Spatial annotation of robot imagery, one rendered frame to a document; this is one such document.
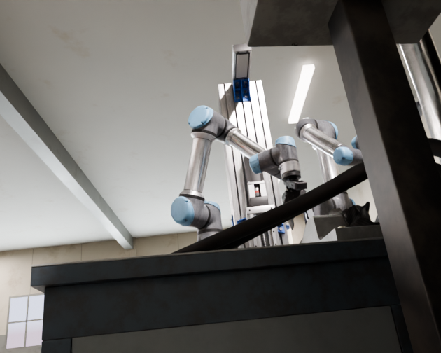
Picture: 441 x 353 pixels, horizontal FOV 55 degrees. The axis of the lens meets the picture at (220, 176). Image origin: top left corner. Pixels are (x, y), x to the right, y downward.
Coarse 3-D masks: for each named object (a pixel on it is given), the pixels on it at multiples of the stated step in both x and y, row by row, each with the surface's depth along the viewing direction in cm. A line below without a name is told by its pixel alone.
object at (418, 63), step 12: (432, 36) 84; (408, 48) 84; (420, 48) 82; (432, 48) 82; (408, 60) 84; (420, 60) 82; (432, 60) 81; (420, 72) 81; (432, 72) 80; (420, 84) 81; (432, 84) 79; (420, 96) 81; (432, 96) 78; (432, 108) 78; (432, 120) 78; (432, 132) 78
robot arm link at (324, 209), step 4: (328, 200) 193; (332, 200) 194; (320, 204) 190; (324, 204) 190; (328, 204) 191; (332, 204) 193; (316, 208) 189; (320, 208) 189; (324, 208) 189; (328, 208) 191; (332, 208) 192; (336, 208) 193; (304, 212) 192; (316, 212) 188; (320, 212) 188; (324, 212) 188; (328, 212) 190; (304, 216) 192; (304, 220) 193
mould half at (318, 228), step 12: (312, 216) 112; (324, 216) 112; (336, 216) 112; (312, 228) 112; (324, 228) 110; (336, 228) 97; (348, 228) 97; (360, 228) 98; (372, 228) 98; (312, 240) 113; (324, 240) 104
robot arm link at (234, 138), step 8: (232, 128) 193; (224, 136) 194; (232, 136) 192; (240, 136) 190; (232, 144) 192; (240, 144) 188; (248, 144) 185; (256, 144) 185; (240, 152) 191; (248, 152) 184; (256, 152) 181; (280, 176) 173
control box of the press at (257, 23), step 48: (240, 0) 71; (288, 0) 60; (336, 0) 61; (384, 0) 62; (432, 0) 63; (336, 48) 63; (384, 48) 57; (384, 96) 54; (384, 144) 51; (384, 192) 51; (432, 192) 49; (384, 240) 52; (432, 240) 46; (432, 288) 44; (432, 336) 43
